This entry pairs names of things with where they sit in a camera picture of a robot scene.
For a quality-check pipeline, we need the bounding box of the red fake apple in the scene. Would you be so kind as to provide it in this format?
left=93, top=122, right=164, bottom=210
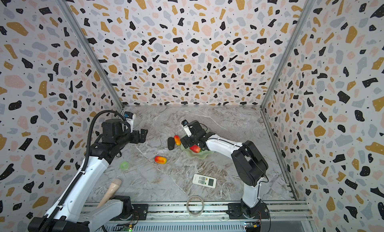
left=190, top=145, right=201, bottom=154

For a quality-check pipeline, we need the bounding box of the red yellow fake mango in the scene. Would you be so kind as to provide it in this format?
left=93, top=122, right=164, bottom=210
left=174, top=135, right=182, bottom=146

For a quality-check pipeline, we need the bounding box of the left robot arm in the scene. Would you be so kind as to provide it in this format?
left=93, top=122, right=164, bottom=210
left=28, top=119, right=148, bottom=232

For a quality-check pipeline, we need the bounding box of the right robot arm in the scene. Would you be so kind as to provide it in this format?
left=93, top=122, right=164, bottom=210
left=181, top=120, right=269, bottom=219

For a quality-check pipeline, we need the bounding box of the light green scalloped fruit bowl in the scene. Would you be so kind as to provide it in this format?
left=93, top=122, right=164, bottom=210
left=181, top=135, right=214, bottom=160

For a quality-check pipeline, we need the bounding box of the dark fake avocado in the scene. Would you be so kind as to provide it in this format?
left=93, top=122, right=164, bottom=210
left=167, top=137, right=176, bottom=151

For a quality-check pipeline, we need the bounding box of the red orange fake mango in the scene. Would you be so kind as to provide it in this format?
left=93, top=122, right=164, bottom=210
left=155, top=156, right=167, bottom=164

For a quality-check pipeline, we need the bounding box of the white remote control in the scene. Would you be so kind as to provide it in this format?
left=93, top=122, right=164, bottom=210
left=193, top=174, right=217, bottom=189

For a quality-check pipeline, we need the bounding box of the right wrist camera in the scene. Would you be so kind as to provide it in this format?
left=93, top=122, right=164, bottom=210
left=182, top=120, right=192, bottom=137

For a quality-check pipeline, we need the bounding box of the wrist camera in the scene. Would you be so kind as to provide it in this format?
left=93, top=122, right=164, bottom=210
left=182, top=120, right=192, bottom=137
left=124, top=111, right=136, bottom=132

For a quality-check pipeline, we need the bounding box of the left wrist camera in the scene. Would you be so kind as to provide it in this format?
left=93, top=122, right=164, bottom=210
left=124, top=111, right=136, bottom=132

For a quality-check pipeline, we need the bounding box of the green ring toy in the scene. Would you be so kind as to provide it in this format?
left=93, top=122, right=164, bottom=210
left=120, top=161, right=130, bottom=171

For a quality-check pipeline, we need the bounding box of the clear tape ring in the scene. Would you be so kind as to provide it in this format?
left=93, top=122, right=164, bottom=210
left=186, top=195, right=205, bottom=217

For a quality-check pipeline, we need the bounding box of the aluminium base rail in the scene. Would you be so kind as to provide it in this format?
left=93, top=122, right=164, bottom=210
left=81, top=199, right=317, bottom=232

